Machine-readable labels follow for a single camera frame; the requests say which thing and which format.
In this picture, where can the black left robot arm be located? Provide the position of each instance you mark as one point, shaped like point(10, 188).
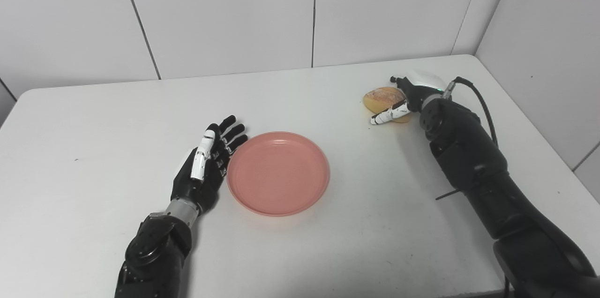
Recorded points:
point(154, 256)

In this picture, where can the pink plate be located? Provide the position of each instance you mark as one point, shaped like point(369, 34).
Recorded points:
point(278, 174)

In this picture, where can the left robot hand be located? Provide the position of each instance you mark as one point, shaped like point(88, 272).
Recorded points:
point(206, 167)

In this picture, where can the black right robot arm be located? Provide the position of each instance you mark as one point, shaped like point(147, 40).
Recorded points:
point(497, 185)

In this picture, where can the bread roll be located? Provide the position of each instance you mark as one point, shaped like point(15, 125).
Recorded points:
point(382, 99)

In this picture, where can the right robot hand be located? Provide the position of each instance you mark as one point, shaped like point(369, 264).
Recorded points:
point(412, 94)

